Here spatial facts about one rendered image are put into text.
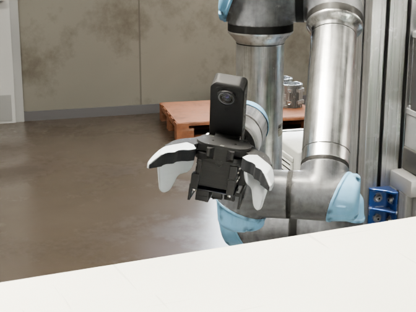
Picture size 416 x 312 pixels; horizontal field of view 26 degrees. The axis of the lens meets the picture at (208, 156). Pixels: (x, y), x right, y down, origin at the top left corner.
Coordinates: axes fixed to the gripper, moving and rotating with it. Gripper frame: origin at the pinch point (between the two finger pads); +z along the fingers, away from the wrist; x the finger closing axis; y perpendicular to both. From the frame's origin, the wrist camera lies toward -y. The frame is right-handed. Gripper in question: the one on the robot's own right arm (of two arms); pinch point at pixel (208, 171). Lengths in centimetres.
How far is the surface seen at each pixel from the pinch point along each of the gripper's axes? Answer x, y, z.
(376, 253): -18, -12, 47
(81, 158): 160, 170, -497
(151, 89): 147, 147, -648
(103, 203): 116, 164, -402
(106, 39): 187, 108, -632
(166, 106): 125, 151, -611
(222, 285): -9, -11, 54
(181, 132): 100, 155, -556
